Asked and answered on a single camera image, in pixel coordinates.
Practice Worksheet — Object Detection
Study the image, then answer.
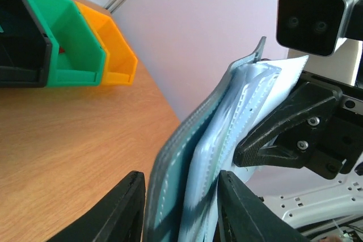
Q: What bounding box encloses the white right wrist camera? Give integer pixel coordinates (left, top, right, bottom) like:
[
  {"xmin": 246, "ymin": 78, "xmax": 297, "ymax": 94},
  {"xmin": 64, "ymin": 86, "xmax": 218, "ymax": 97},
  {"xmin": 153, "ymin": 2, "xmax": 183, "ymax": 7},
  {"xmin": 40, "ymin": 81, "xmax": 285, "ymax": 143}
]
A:
[{"xmin": 275, "ymin": 0, "xmax": 363, "ymax": 86}]

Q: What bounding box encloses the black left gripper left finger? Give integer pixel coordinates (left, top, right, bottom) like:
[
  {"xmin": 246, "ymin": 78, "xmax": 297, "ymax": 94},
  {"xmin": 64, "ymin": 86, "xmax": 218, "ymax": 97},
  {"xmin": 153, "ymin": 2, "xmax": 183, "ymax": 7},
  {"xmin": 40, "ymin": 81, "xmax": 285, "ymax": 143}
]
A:
[{"xmin": 49, "ymin": 171, "xmax": 146, "ymax": 241}]

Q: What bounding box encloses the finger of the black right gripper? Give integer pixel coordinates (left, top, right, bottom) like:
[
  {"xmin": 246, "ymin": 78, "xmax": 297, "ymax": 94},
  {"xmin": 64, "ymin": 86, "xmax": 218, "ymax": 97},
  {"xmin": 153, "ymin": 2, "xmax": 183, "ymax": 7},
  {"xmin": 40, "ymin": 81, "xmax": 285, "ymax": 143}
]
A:
[{"xmin": 233, "ymin": 82, "xmax": 343, "ymax": 168}]

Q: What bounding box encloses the black storage bin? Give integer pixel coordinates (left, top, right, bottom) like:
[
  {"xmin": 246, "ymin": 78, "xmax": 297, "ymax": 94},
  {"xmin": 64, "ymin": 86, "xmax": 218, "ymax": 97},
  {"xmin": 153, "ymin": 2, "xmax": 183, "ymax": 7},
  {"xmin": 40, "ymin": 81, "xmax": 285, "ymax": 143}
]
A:
[{"xmin": 1, "ymin": 0, "xmax": 52, "ymax": 87}]

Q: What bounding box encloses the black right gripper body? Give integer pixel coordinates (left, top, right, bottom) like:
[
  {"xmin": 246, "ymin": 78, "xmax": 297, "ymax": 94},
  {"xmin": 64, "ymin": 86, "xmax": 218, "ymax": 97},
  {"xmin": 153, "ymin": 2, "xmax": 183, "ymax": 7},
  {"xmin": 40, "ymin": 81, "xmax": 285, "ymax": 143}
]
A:
[{"xmin": 296, "ymin": 72, "xmax": 362, "ymax": 180}]

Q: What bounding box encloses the teal blue card holder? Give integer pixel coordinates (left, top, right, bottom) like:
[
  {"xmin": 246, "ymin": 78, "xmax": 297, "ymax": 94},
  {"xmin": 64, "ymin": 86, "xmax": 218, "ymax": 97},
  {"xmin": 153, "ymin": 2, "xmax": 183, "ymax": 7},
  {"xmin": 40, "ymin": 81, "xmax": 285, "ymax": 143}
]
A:
[{"xmin": 142, "ymin": 38, "xmax": 281, "ymax": 241}]

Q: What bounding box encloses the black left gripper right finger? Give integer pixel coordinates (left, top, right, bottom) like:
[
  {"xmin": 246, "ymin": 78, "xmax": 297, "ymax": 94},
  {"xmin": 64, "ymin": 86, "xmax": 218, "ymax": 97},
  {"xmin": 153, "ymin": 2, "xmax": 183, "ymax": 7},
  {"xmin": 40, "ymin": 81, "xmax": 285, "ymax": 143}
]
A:
[{"xmin": 217, "ymin": 170, "xmax": 308, "ymax": 242}]

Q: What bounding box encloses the green storage bin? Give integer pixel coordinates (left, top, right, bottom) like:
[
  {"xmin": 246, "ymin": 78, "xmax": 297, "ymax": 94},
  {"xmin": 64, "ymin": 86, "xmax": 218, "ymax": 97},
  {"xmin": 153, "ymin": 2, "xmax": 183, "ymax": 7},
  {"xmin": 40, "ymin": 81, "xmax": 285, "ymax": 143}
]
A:
[{"xmin": 28, "ymin": 0, "xmax": 106, "ymax": 87}]

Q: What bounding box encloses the yellow storage bin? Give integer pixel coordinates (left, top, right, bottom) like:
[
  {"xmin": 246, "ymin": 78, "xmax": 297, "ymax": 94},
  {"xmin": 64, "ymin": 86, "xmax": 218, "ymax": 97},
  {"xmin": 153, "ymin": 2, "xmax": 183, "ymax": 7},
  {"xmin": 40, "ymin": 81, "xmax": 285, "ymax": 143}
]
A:
[{"xmin": 75, "ymin": 2, "xmax": 138, "ymax": 86}]

